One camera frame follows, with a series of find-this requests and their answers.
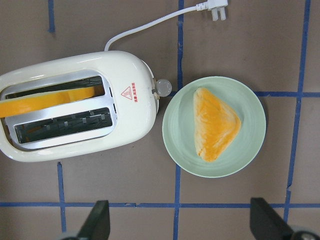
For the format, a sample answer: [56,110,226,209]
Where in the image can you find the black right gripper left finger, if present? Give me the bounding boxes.
[76,200,111,240]

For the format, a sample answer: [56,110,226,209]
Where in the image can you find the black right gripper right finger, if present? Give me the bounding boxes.
[249,197,294,240]

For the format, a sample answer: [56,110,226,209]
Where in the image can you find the white two-slot toaster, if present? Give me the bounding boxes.
[0,50,172,162]

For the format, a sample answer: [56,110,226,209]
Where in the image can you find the orange toast slice in toaster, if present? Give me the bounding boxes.
[0,86,104,118]

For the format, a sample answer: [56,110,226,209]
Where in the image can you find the triangular toast on plate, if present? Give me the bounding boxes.
[193,87,242,162]

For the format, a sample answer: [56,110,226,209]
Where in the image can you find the light green round plate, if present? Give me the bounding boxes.
[162,76,267,178]

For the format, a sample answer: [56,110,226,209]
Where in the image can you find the white toaster power cable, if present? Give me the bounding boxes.
[104,0,229,52]

